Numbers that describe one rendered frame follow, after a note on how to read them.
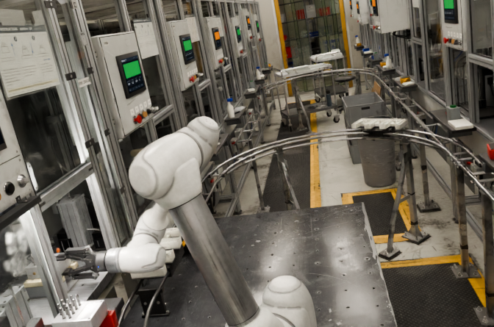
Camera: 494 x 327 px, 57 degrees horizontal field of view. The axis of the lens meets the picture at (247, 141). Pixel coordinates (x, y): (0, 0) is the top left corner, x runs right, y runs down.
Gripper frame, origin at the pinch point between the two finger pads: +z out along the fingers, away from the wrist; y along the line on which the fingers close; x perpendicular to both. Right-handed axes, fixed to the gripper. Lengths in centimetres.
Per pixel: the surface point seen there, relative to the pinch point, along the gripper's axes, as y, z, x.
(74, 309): 1.3, -23.0, 30.4
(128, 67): 64, -16, -67
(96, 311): 1.3, -31.0, 31.9
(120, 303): -9.5, -27.7, 12.8
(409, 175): -47, -159, -173
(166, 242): -11.8, -29.5, -33.4
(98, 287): -10.1, -13.7, 1.2
